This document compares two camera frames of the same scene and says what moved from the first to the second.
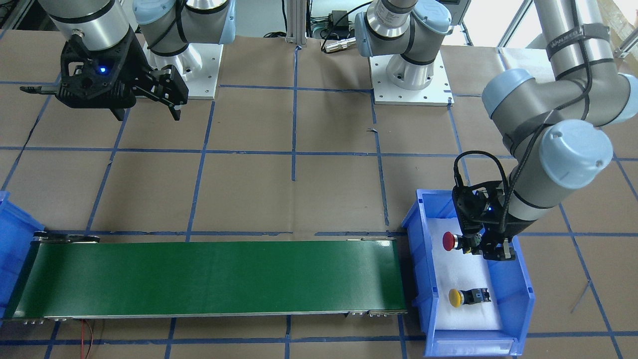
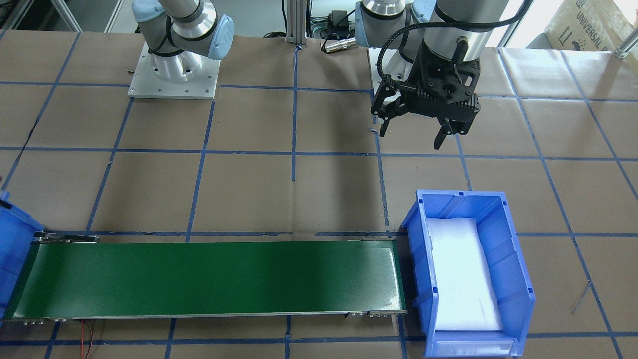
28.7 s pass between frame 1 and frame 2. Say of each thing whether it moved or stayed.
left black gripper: moved
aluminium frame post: stayed
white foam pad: stayed
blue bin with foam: stayed
